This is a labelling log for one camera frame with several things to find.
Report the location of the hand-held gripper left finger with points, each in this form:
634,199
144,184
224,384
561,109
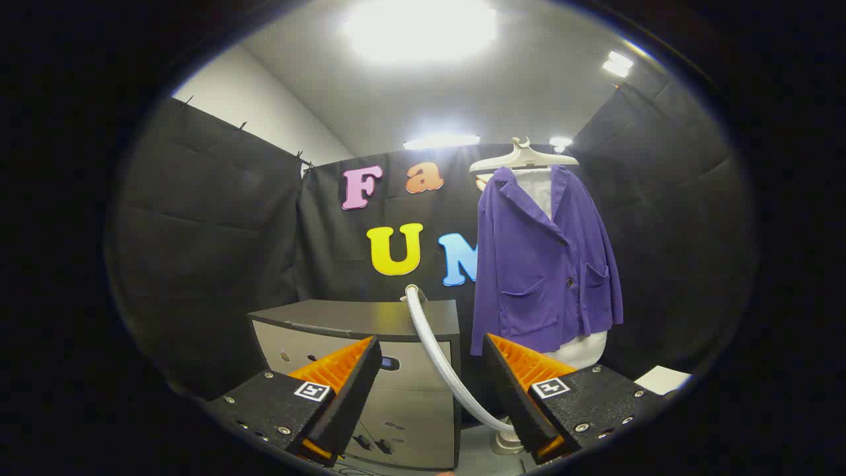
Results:
350,396

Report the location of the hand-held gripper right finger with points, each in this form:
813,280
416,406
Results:
515,396

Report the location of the purple jacket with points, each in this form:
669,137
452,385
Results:
529,264

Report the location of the beige steamer base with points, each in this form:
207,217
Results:
505,443

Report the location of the white clothes hanger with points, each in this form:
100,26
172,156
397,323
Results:
522,158

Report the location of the grey cabinet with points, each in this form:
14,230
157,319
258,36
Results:
410,403

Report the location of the white mannequin torso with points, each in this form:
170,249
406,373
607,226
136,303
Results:
585,350

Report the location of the white paper sheet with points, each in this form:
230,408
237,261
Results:
661,380

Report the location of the black backdrop cloth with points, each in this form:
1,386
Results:
211,231

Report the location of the small ceiling light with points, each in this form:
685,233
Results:
560,143
617,64

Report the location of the strip ceiling light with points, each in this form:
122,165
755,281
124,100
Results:
441,141

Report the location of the large ceiling light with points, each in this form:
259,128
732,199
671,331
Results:
420,30

